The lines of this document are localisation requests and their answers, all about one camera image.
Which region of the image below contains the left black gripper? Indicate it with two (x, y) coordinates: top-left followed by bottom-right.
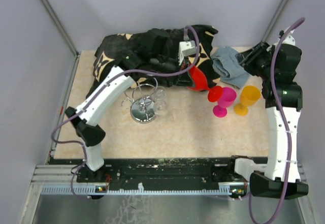
(150, 51), (196, 87)

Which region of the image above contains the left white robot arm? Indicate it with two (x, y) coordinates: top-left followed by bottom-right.
(66, 26), (200, 182)

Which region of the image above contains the pink plastic wine glass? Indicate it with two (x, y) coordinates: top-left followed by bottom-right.
(213, 87), (237, 118)

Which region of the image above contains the yellow plastic wine glass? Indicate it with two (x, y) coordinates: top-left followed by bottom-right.
(234, 85), (261, 116)

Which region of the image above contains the grey slotted cable duct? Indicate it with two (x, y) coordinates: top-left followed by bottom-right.
(41, 182), (249, 196)

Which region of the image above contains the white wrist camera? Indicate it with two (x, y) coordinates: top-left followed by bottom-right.
(178, 40), (197, 66)
(278, 28), (296, 46)

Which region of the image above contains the clear wine glass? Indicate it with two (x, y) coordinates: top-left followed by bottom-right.
(151, 86), (168, 115)

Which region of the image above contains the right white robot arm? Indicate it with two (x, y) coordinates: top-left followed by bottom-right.
(226, 42), (309, 200)

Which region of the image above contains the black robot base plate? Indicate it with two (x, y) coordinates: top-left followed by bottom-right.
(77, 157), (244, 191)

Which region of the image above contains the purple cable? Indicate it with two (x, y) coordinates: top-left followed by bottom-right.
(51, 25), (200, 202)
(248, 17), (306, 223)

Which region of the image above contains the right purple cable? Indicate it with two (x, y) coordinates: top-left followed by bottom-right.
(248, 17), (306, 223)

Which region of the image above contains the red plastic wine glass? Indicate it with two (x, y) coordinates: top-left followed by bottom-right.
(188, 67), (223, 103)

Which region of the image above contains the black patterned plush blanket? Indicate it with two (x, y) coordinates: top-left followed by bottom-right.
(87, 24), (220, 96)

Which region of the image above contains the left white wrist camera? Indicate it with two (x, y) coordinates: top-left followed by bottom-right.
(178, 40), (197, 66)

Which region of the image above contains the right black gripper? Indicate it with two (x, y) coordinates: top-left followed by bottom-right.
(235, 40), (275, 81)

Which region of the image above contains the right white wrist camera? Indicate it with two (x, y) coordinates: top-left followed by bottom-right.
(278, 28), (296, 46)

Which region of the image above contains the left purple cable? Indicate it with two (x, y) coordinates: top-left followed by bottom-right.
(51, 25), (200, 202)

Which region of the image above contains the chrome wine glass rack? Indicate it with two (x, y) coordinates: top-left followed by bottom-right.
(121, 78), (158, 124)

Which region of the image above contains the blue denim cloth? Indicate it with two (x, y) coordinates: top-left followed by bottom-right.
(211, 47), (250, 89)

